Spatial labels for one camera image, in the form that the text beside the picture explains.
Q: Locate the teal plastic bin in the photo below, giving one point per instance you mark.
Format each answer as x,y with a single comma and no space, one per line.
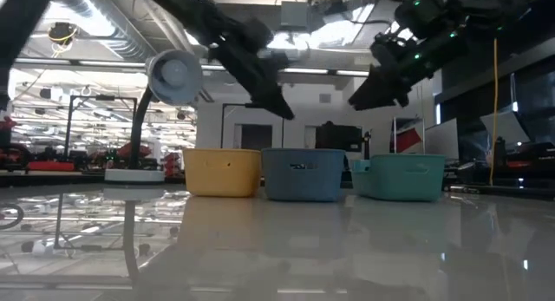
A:
403,179

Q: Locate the red flag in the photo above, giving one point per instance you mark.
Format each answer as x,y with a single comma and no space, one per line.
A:
407,140

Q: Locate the black metal stand frame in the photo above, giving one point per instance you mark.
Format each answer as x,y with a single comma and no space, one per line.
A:
68,127

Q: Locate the large silver ventilation duct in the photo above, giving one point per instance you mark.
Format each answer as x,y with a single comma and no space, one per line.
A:
121,32

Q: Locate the black monitor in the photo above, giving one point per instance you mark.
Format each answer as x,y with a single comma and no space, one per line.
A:
338,138

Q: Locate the black doorway frame stand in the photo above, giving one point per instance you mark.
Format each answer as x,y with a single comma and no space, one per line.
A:
222,127

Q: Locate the white desk lamp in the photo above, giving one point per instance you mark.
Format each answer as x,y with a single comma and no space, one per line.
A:
173,75

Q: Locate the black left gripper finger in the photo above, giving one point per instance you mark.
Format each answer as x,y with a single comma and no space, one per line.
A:
271,97

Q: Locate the black tripod post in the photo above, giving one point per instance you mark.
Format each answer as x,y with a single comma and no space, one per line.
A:
367,145

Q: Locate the black workbench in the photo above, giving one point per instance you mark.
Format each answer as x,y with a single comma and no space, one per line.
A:
520,175

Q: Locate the yellow plastic bin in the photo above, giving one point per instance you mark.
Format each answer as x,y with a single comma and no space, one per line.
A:
221,175

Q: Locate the grey panel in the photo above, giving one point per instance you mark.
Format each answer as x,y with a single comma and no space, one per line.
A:
442,140
505,127

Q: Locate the grey ceiling box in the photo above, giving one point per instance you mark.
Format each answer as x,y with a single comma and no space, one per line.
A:
294,15

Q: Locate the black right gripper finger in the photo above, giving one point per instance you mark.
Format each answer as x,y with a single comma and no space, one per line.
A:
401,95
373,95

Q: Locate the slate blue plastic bin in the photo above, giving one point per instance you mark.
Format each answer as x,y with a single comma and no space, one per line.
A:
303,184

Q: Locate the red robot equipment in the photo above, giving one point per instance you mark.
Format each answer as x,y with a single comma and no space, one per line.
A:
134,151
47,165

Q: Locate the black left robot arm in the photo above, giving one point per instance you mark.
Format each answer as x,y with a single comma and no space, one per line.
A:
26,23

